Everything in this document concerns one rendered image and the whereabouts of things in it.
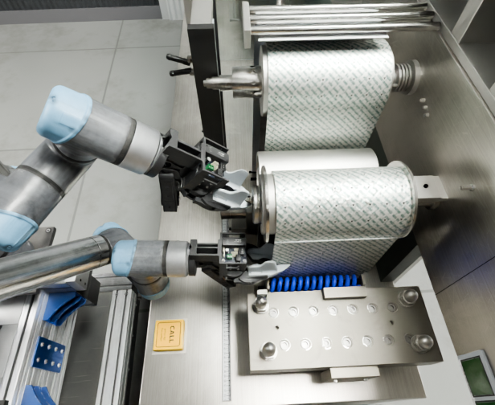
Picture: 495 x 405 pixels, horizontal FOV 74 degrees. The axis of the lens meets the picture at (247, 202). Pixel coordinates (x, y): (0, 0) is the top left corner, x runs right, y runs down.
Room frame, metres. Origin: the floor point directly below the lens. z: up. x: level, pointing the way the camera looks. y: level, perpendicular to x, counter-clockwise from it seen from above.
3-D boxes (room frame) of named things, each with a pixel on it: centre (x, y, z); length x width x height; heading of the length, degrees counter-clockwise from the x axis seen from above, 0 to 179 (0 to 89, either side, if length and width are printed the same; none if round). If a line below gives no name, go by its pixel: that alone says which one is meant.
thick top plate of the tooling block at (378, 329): (0.17, -0.20, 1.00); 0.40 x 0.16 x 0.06; 93
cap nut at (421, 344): (0.13, -0.36, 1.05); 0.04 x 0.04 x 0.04
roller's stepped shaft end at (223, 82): (0.58, 0.06, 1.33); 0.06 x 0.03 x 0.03; 93
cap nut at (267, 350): (0.11, -0.04, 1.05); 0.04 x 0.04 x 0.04
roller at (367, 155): (0.46, -0.15, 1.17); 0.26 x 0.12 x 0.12; 93
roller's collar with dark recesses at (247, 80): (0.59, 0.00, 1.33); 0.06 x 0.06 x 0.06; 3
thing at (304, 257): (0.28, -0.17, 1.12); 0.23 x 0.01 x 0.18; 92
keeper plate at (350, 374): (0.07, -0.22, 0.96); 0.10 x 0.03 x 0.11; 93
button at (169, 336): (0.17, 0.19, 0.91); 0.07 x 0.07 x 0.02; 3
